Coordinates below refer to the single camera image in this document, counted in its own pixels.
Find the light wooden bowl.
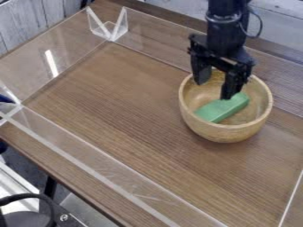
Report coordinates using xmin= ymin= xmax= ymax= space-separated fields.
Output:
xmin=178 ymin=69 xmax=274 ymax=143

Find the grey metal base plate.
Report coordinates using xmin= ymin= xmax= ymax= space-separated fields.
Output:
xmin=55 ymin=192 xmax=119 ymax=227

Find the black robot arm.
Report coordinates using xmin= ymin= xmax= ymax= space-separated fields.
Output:
xmin=189 ymin=0 xmax=257 ymax=100

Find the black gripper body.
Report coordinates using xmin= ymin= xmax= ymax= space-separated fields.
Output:
xmin=187 ymin=12 xmax=257 ymax=85

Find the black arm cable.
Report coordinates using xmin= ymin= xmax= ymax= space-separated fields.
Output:
xmin=238 ymin=8 xmax=265 ymax=39

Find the clear acrylic tray wall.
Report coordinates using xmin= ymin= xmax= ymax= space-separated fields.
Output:
xmin=0 ymin=0 xmax=303 ymax=227

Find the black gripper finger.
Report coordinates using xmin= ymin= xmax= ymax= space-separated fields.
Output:
xmin=221 ymin=71 xmax=246 ymax=100
xmin=191 ymin=55 xmax=213 ymax=85

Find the black table leg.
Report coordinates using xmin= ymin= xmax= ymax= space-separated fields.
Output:
xmin=44 ymin=176 xmax=58 ymax=199

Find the green rectangular block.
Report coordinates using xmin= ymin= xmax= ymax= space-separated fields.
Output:
xmin=194 ymin=92 xmax=250 ymax=123

